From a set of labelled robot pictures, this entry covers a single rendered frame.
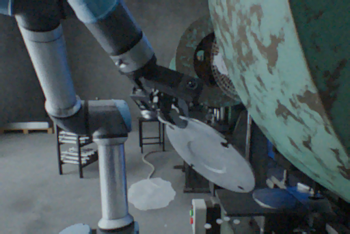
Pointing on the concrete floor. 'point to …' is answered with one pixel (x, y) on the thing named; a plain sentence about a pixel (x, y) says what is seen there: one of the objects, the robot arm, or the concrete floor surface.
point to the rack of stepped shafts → (83, 154)
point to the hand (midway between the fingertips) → (186, 123)
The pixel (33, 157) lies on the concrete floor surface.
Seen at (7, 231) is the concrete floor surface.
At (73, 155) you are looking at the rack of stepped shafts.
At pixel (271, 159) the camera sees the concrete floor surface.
